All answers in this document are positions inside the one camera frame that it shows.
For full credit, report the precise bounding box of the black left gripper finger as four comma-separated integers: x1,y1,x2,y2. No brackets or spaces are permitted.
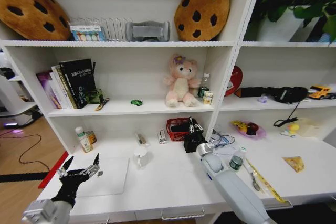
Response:
79,153,101,178
56,156,75,178

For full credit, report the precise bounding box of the red floor tape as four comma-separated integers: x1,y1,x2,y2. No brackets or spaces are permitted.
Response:
37,151,70,189

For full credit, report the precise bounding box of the black item in basket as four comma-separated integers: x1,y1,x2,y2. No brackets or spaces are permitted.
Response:
170,122,191,133

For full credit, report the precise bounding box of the red plastic basket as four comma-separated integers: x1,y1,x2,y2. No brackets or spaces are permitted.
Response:
166,118,194,142

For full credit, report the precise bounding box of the white bottle green cap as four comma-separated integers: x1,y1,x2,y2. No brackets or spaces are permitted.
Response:
75,126,94,154

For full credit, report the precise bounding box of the small yellow drink carton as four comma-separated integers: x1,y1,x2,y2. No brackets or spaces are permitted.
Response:
202,90,214,106

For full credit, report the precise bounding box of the small white box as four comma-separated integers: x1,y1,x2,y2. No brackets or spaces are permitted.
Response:
157,129,168,145

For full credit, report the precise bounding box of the yellow toy banana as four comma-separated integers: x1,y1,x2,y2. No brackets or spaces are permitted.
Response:
233,120,250,132

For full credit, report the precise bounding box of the green label standing bottle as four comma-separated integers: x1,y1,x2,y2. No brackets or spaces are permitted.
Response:
197,72,212,99

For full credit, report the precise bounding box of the pink plush bear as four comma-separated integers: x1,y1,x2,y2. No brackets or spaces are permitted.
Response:
163,54,202,108

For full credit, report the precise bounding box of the black floor tape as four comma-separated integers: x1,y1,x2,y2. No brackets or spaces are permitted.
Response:
0,172,50,183

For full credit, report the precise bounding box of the clear water bottle green label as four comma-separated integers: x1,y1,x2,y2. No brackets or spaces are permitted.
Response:
228,146,248,173

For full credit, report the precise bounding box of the white mug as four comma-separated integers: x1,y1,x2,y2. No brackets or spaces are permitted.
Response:
133,146,149,170

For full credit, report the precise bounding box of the clear snack packet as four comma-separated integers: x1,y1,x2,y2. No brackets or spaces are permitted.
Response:
134,131,151,147

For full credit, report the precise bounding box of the red black toy fruit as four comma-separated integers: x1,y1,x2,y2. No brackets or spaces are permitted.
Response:
246,122,260,136

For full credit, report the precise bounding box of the white shelf desk unit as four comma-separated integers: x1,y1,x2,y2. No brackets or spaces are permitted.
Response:
0,0,336,224

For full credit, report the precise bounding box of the red round tin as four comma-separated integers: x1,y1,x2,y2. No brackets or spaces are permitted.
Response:
224,65,244,97

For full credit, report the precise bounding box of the purple plate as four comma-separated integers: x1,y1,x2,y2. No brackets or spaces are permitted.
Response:
230,120,267,140

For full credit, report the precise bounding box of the black box orange end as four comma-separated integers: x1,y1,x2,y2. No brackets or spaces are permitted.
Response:
234,86,271,99

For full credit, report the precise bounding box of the yellow black utility knife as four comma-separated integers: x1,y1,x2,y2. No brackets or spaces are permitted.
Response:
94,98,110,112

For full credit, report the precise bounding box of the metal spoon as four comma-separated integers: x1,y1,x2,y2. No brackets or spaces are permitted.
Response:
242,162,261,192

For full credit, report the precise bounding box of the white book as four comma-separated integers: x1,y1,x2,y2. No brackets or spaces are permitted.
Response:
49,69,71,110

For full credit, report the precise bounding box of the olive spine book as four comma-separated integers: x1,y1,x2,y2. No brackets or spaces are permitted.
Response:
54,65,77,110

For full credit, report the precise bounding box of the purple book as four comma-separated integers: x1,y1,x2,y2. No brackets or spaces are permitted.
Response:
36,71,62,110

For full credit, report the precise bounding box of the white machine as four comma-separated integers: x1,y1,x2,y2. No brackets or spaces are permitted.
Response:
0,47,43,131

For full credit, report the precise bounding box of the black book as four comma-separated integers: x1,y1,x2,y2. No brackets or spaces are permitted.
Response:
58,58,97,109

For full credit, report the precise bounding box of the yellow duck toy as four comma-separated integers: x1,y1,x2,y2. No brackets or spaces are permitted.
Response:
280,123,300,138

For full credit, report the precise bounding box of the black pouch bag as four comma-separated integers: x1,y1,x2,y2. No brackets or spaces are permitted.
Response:
267,86,309,104

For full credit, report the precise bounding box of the yellow triangular snack packet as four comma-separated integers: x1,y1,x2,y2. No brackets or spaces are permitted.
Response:
282,156,306,174

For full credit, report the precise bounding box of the grey padded device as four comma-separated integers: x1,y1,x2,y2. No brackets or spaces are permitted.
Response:
125,20,171,42

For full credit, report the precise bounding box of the small cookie cushion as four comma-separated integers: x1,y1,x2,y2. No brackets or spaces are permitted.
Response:
174,0,232,42

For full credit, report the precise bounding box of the yellow toy truck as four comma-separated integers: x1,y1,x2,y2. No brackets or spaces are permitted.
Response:
307,84,333,101

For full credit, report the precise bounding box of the white plant pot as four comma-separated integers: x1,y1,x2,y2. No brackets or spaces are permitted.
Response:
255,4,320,42

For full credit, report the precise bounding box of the pastel colour box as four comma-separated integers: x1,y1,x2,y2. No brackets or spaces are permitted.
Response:
69,24,106,42

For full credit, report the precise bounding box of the large cookie cushion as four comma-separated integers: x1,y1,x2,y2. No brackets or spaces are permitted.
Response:
0,0,72,42

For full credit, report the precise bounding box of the clear plastic bag blue cord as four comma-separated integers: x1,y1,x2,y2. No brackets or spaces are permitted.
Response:
209,129,238,157

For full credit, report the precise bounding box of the black floor cable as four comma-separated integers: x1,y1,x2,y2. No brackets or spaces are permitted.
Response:
0,134,51,174

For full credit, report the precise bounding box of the silver drawer handle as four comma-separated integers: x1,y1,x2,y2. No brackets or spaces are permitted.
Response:
161,207,205,221

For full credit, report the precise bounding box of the black bag strap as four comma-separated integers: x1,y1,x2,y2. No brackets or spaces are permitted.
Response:
272,100,300,127

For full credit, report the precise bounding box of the silver wire file rack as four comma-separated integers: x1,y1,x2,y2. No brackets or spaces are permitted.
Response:
69,17,134,42

